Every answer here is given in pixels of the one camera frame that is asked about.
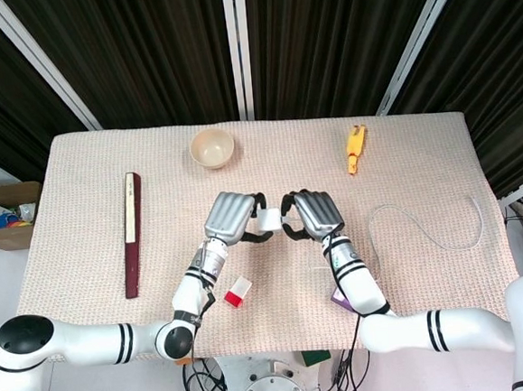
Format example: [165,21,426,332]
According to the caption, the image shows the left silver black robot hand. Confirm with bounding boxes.
[201,188,275,248]

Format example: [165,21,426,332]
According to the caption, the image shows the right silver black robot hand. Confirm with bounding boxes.
[277,186,347,244]

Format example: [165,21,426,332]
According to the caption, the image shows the white charger plug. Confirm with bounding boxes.
[252,207,285,234]

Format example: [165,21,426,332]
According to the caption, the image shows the white cable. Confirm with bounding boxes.
[281,193,487,276]

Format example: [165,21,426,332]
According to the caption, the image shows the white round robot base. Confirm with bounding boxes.
[214,348,337,391]

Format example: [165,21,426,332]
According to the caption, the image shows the beige woven table cloth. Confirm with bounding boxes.
[2,97,523,377]

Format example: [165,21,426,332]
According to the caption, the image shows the beige bowl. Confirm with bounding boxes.
[188,126,238,171]

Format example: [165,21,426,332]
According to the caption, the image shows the yellow rubber chicken toy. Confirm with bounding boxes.
[341,124,371,178]

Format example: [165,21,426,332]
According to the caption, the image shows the red and white small box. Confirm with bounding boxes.
[222,275,256,308]

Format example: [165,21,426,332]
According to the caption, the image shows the purple small carton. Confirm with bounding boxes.
[330,286,354,313]

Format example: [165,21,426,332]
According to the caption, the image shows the dark red long book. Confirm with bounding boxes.
[115,171,153,301]

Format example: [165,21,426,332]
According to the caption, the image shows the green block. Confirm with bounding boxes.
[300,349,333,368]

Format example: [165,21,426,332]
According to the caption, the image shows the black pleated curtain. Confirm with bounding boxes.
[0,0,523,239]

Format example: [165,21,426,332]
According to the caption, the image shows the cardboard box with clutter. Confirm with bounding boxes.
[0,163,47,252]

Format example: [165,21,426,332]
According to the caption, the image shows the black floor cables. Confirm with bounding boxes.
[178,353,241,391]

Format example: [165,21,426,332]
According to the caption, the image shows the white frame post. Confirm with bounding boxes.
[0,0,103,138]
[220,0,257,122]
[367,0,482,116]

